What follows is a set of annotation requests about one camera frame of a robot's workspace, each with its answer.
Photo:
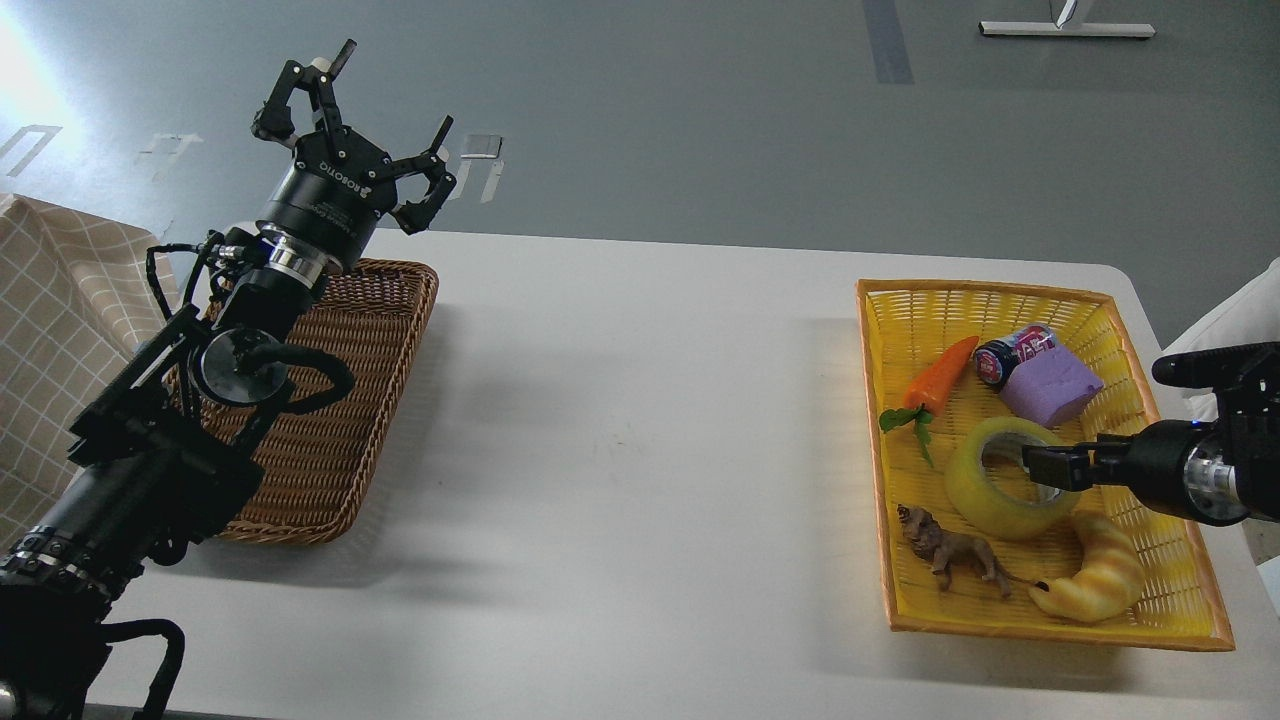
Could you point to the yellow plastic basket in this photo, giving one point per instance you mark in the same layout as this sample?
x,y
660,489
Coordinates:
x,y
905,325

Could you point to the brown toy lion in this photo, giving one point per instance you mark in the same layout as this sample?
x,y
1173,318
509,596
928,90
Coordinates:
x,y
942,549

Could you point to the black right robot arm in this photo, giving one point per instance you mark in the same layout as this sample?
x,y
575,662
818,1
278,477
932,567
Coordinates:
x,y
1217,472

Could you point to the grey metal stand base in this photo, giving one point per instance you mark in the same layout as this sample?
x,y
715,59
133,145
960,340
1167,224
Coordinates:
x,y
1069,20

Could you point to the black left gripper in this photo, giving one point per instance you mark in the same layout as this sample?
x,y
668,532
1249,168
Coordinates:
x,y
339,183

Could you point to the yellow toy croissant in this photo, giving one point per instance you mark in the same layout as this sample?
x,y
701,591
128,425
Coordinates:
x,y
1108,582

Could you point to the orange toy carrot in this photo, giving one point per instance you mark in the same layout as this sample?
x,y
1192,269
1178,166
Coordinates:
x,y
927,395

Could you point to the white clothed person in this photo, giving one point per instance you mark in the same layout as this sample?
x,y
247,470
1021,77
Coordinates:
x,y
1250,315

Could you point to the small pink black can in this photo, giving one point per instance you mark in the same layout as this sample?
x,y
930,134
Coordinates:
x,y
995,360

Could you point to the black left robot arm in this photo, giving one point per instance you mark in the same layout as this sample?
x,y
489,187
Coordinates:
x,y
257,409

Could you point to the purple foam block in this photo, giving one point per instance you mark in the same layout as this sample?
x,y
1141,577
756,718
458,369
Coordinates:
x,y
1050,388

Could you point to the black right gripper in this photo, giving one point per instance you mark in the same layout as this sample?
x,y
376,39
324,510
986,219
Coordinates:
x,y
1151,464

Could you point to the beige checkered cloth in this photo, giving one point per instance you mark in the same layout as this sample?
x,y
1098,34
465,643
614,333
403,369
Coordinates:
x,y
75,305

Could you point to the yellow tape roll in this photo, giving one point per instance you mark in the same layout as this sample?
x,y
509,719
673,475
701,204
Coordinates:
x,y
1010,514

